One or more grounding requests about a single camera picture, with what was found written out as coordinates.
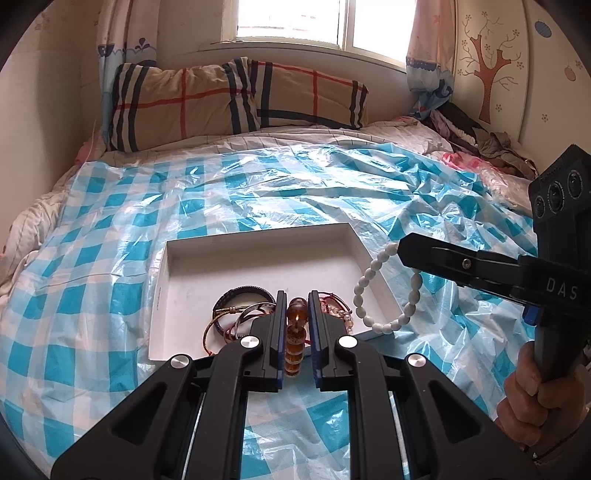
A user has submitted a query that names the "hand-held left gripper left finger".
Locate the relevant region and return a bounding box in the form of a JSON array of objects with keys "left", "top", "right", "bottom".
[{"left": 51, "top": 290, "right": 289, "bottom": 480}]

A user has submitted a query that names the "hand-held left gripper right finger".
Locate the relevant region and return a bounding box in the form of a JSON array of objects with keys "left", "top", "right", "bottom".
[{"left": 308, "top": 290, "right": 541, "bottom": 480}]

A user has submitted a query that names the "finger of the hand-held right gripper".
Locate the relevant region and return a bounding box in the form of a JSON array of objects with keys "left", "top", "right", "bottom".
[{"left": 398, "top": 233, "right": 523, "bottom": 301}]

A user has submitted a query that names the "amber bead bracelet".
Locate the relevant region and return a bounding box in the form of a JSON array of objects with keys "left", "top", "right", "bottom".
[{"left": 284, "top": 298, "right": 309, "bottom": 379}]

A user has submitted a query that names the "silver bangle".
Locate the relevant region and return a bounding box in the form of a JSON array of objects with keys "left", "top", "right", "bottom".
[{"left": 235, "top": 301, "right": 278, "bottom": 344}]

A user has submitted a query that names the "white bead bracelet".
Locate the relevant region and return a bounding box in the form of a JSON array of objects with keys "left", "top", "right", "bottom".
[{"left": 353, "top": 244, "right": 423, "bottom": 336}]

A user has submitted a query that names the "white cardboard box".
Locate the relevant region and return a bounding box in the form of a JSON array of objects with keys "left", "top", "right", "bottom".
[{"left": 148, "top": 222, "right": 402, "bottom": 361}]

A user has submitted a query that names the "person's right hand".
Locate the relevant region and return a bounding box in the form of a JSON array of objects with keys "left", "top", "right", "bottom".
[{"left": 496, "top": 342, "right": 586, "bottom": 450}]

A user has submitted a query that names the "pink plastic bag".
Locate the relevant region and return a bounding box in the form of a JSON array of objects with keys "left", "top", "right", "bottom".
[{"left": 441, "top": 152, "right": 536, "bottom": 214}]

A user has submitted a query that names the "pile of clothes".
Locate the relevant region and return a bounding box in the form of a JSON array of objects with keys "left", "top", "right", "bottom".
[{"left": 427, "top": 102, "right": 540, "bottom": 178}]

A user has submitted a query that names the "tree decal panel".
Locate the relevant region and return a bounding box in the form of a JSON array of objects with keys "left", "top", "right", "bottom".
[{"left": 455, "top": 0, "right": 591, "bottom": 185}]

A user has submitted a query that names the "blue checkered plastic sheet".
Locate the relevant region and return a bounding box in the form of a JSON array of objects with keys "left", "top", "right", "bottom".
[{"left": 0, "top": 143, "right": 550, "bottom": 480}]

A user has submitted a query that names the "printed curtain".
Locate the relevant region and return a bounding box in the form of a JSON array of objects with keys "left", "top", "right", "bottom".
[
  {"left": 97, "top": 0, "right": 160, "bottom": 121},
  {"left": 405, "top": 0, "right": 459, "bottom": 118}
]

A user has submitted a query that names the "plaid pillow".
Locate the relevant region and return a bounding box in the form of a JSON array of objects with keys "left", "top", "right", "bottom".
[
  {"left": 108, "top": 58, "right": 260, "bottom": 153},
  {"left": 249, "top": 60, "right": 370, "bottom": 130}
]

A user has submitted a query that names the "window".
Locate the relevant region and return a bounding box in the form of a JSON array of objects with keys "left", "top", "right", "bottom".
[{"left": 235, "top": 0, "right": 416, "bottom": 61}]

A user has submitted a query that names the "red string bracelet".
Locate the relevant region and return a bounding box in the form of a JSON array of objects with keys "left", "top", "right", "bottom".
[{"left": 318, "top": 292, "right": 354, "bottom": 319}]

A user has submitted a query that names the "black leather bracelet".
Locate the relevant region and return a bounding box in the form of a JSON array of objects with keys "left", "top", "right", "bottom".
[{"left": 213, "top": 286, "right": 278, "bottom": 317}]

